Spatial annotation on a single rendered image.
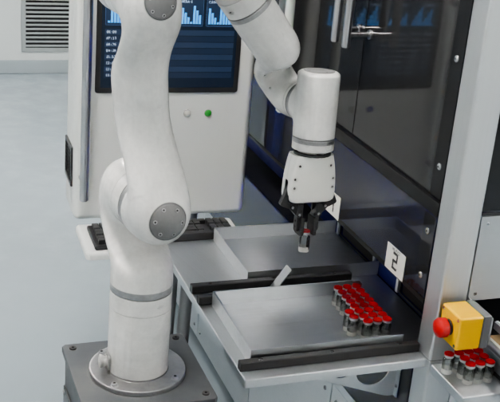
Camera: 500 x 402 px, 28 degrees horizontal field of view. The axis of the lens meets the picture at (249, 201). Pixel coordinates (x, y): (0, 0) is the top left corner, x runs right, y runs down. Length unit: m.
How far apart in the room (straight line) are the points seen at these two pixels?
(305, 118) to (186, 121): 0.91
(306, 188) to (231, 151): 0.91
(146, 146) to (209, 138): 1.09
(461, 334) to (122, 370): 0.66
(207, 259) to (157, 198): 0.72
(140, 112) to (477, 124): 0.64
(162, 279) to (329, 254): 0.76
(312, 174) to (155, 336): 0.44
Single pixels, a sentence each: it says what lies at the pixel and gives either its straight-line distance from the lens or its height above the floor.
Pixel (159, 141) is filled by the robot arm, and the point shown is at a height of 1.36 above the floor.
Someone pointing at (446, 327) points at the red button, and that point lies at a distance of 2.00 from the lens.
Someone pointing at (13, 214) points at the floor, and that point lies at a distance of 4.95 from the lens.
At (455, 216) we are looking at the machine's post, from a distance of 1.99.
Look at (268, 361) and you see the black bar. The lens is 2.01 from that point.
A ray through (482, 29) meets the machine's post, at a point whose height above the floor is 1.57.
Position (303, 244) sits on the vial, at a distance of 2.04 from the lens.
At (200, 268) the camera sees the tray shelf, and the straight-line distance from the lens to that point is 2.41.
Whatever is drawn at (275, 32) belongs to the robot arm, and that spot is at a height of 1.54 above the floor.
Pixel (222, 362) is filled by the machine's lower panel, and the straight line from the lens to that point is 3.44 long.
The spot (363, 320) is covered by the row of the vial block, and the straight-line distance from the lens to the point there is 2.16.
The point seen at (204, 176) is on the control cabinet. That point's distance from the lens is 2.87.
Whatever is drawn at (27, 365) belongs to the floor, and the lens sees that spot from 3.70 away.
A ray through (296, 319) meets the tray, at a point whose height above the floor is 0.88.
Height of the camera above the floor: 1.92
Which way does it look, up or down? 22 degrees down
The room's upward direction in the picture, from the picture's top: 5 degrees clockwise
